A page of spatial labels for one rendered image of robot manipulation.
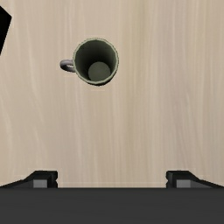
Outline cabinet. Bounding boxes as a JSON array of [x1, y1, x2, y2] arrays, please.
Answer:
[[0, 6, 13, 56]]

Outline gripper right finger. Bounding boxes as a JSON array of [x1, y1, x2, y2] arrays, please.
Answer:
[[165, 170, 224, 189]]

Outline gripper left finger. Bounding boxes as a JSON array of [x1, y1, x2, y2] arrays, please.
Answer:
[[0, 170, 59, 189]]

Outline green mug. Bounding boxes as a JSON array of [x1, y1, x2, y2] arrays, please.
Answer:
[[59, 37, 120, 87]]

